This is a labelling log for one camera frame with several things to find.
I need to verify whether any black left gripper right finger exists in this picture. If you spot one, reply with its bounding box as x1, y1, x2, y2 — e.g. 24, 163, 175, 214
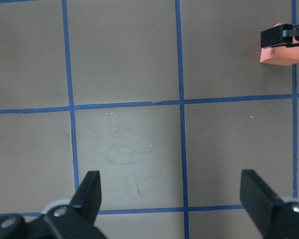
240, 169, 299, 239

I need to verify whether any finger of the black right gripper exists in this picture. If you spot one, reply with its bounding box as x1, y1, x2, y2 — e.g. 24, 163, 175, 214
260, 24, 299, 48

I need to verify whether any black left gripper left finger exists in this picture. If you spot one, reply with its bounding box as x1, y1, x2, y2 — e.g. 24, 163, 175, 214
0, 171, 106, 239

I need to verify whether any orange foam cube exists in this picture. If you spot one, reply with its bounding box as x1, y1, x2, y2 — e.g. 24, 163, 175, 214
260, 23, 299, 66

